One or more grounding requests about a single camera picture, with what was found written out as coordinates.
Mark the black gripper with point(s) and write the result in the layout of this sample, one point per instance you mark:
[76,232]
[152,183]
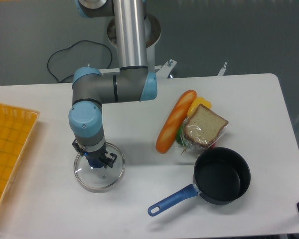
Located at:
[99,158]

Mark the glass lid blue knob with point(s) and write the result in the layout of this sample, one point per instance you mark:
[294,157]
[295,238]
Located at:
[99,180]

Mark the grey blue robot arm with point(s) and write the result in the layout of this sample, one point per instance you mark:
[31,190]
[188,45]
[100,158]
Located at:
[91,89]

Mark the yellow plastic basket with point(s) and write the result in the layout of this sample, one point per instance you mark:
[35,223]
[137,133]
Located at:
[16,126]

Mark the green toy vegetable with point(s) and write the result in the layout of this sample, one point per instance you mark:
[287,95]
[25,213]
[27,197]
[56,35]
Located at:
[180,138]

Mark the orange toy baguette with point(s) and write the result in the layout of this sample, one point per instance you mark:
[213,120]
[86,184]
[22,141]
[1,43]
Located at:
[178,114]

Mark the wrapped bread slice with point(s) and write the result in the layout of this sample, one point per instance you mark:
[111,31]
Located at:
[202,129]

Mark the yellow toy bell pepper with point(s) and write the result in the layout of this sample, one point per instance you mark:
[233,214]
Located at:
[198,101]

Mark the dark saucepan blue handle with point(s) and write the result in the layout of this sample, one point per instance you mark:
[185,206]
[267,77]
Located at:
[220,177]

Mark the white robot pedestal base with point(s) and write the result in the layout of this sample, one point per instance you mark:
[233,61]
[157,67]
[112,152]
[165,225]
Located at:
[154,32]

